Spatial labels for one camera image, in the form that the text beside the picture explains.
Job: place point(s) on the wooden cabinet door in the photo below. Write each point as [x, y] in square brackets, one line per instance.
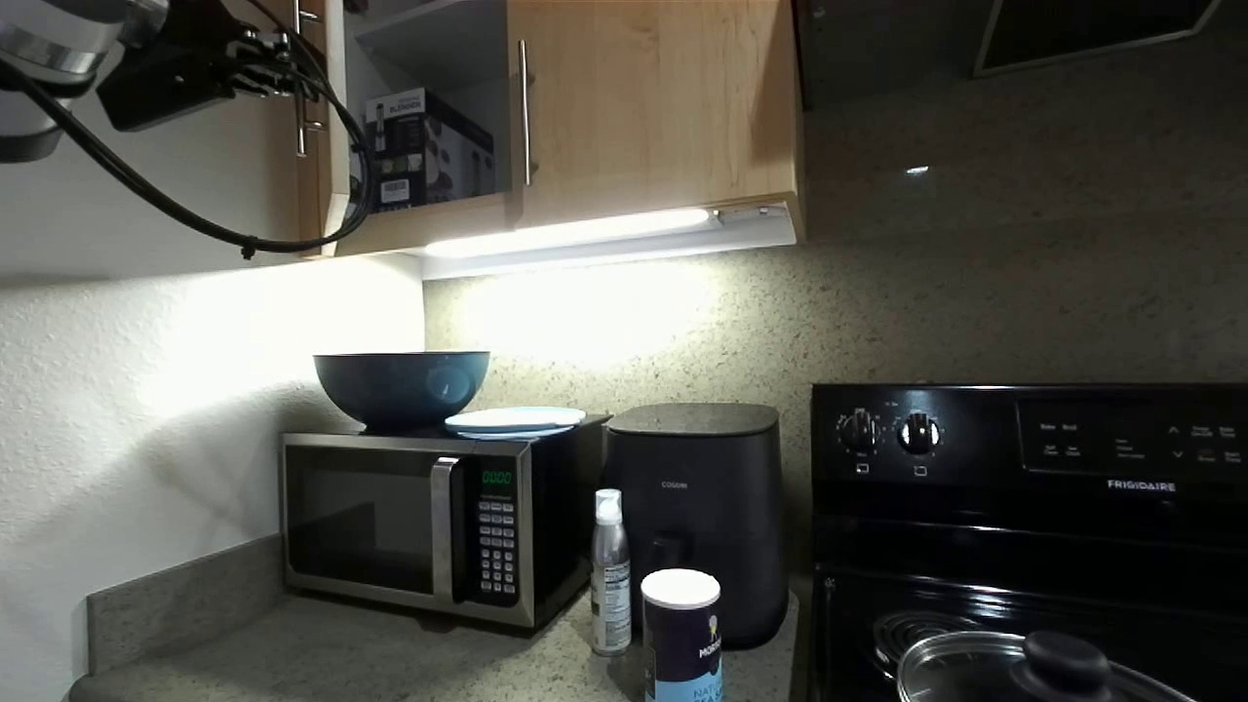
[305, 200]
[658, 103]

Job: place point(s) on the door metal handle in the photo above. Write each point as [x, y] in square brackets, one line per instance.
[305, 66]
[524, 112]

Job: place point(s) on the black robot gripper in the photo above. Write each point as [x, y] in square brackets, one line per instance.
[190, 57]

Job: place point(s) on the white spray bottle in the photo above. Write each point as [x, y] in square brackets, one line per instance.
[609, 575]

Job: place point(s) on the black range hood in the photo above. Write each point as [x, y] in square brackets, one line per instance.
[855, 47]

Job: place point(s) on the white lidded blue canister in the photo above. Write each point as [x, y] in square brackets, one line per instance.
[684, 638]

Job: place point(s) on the large blue bowl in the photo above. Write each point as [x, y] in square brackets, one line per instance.
[405, 393]

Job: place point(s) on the light blue plate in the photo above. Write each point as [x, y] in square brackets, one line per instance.
[511, 417]

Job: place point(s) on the black pan with lid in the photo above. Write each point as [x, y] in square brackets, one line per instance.
[982, 664]

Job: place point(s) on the stainless black microwave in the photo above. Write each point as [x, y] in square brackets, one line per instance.
[495, 530]

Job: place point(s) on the black air fryer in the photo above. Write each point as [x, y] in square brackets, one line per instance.
[704, 490]

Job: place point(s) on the under cabinet light strip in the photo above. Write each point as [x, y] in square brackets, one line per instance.
[582, 230]

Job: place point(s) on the black electric stove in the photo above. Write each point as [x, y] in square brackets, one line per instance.
[1112, 512]

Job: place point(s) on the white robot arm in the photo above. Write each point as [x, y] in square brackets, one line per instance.
[59, 47]

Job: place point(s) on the black box in cabinet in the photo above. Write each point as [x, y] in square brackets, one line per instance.
[423, 150]

